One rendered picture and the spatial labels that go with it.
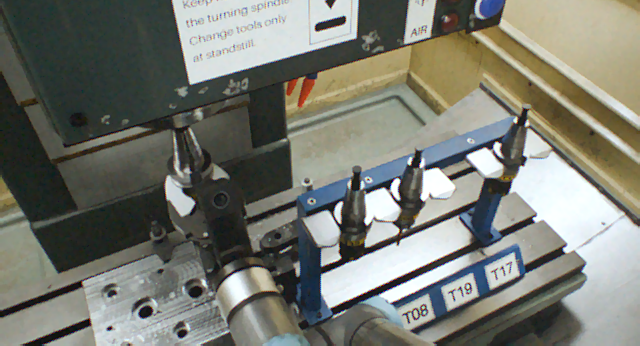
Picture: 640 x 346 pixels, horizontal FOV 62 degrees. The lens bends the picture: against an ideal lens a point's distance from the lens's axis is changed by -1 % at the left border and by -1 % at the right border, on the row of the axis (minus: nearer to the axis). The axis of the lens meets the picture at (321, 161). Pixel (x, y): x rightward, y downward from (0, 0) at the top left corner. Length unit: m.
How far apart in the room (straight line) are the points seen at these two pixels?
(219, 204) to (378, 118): 1.42
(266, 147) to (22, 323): 0.71
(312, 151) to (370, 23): 1.42
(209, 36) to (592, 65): 1.17
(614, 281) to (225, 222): 1.05
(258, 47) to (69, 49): 0.14
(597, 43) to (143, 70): 1.19
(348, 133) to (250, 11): 1.56
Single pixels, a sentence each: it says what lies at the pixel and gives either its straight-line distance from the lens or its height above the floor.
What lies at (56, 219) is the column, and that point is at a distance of 1.47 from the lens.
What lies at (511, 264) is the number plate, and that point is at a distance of 1.23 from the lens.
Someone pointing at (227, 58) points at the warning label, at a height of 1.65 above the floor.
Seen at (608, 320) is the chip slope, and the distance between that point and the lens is 1.46.
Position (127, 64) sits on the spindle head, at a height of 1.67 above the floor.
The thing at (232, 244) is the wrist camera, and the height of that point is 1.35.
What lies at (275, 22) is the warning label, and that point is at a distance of 0.45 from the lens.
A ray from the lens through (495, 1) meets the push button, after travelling 0.58.
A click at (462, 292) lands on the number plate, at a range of 1.17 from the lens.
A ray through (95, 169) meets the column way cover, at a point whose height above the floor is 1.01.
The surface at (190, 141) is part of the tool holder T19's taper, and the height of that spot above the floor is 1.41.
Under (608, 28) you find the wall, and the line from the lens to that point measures 1.44.
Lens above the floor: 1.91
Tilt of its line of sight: 45 degrees down
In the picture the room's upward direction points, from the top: straight up
